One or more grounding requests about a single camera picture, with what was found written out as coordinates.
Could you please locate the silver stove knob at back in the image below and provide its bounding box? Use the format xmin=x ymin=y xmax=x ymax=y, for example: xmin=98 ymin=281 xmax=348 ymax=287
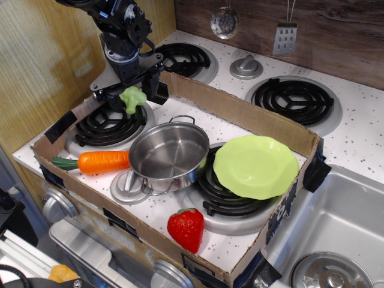
xmin=230 ymin=55 xmax=263 ymax=80

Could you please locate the light green plastic plate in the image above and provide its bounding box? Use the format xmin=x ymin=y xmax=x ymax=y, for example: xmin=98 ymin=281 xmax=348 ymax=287
xmin=213 ymin=135 xmax=299 ymax=200

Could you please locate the black cable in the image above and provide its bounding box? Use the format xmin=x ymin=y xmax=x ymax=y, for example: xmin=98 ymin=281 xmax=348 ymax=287
xmin=0 ymin=263 xmax=31 ymax=288

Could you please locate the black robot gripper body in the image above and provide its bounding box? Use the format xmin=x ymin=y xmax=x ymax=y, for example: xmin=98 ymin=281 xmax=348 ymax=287
xmin=90 ymin=44 xmax=164 ymax=101

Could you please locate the green toy broccoli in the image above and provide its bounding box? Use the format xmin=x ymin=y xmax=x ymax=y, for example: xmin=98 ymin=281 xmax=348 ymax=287
xmin=119 ymin=86 xmax=147 ymax=115

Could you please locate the silver sink drain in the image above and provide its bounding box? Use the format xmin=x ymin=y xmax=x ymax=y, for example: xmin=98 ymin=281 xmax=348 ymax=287
xmin=290 ymin=252 xmax=373 ymax=288

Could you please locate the back right black burner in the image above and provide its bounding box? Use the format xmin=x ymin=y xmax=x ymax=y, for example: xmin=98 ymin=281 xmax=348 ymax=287
xmin=245 ymin=76 xmax=343 ymax=137

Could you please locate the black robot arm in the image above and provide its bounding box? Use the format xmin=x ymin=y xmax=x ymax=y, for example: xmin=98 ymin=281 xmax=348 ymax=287
xmin=60 ymin=1 xmax=169 ymax=111

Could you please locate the hanging silver slotted spatula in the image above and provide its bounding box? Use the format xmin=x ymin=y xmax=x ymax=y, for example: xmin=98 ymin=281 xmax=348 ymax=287
xmin=272 ymin=0 xmax=298 ymax=55

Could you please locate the right oven front knob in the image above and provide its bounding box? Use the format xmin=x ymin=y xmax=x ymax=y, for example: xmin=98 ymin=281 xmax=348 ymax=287
xmin=150 ymin=259 xmax=194 ymax=288

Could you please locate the yellow object at bottom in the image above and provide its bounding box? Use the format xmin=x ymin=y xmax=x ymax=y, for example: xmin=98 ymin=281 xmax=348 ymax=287
xmin=48 ymin=264 xmax=79 ymax=283

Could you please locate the hanging silver strainer ladle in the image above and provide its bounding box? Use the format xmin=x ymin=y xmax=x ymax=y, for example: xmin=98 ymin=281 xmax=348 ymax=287
xmin=210 ymin=1 xmax=240 ymax=40

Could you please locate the silver stove knob in fence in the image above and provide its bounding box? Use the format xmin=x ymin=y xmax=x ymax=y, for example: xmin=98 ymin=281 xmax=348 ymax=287
xmin=110 ymin=169 xmax=149 ymax=205

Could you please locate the front right black burner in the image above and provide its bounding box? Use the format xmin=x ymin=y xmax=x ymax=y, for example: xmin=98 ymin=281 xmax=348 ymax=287
xmin=179 ymin=142 xmax=281 ymax=236

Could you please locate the silver toy sink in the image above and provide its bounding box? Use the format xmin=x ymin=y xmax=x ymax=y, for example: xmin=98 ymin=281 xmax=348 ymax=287
xmin=266 ymin=166 xmax=383 ymax=287

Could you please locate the red toy strawberry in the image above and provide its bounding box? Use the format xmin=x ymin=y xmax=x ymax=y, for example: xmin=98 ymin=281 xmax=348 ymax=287
xmin=167 ymin=208 xmax=205 ymax=254

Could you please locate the small steel pan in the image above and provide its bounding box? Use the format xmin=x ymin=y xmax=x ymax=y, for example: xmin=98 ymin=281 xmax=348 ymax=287
xmin=129 ymin=119 xmax=209 ymax=196

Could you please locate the cardboard fence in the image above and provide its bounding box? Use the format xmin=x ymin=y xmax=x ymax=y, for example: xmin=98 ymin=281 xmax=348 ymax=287
xmin=32 ymin=72 xmax=323 ymax=287

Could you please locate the front left black burner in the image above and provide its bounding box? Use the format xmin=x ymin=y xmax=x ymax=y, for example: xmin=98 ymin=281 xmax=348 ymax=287
xmin=65 ymin=104 xmax=157 ymax=157

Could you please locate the silver oven door handle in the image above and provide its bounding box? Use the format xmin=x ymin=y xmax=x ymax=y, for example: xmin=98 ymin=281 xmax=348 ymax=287
xmin=49 ymin=220 xmax=152 ymax=287

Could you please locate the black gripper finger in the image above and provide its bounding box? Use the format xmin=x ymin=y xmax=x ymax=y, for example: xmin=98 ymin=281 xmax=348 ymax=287
xmin=142 ymin=71 xmax=160 ymax=100
xmin=106 ymin=89 xmax=125 ymax=110

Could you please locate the oven knob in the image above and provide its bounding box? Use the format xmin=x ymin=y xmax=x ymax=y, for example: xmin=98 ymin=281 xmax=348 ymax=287
xmin=43 ymin=188 xmax=79 ymax=223
xmin=150 ymin=259 xmax=194 ymax=288

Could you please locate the orange toy carrot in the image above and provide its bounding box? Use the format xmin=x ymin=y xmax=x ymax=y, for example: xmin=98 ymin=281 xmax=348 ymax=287
xmin=52 ymin=151 xmax=130 ymax=175

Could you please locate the left oven front knob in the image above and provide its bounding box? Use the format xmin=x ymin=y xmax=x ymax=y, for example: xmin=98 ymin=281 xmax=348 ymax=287
xmin=43 ymin=188 xmax=79 ymax=223

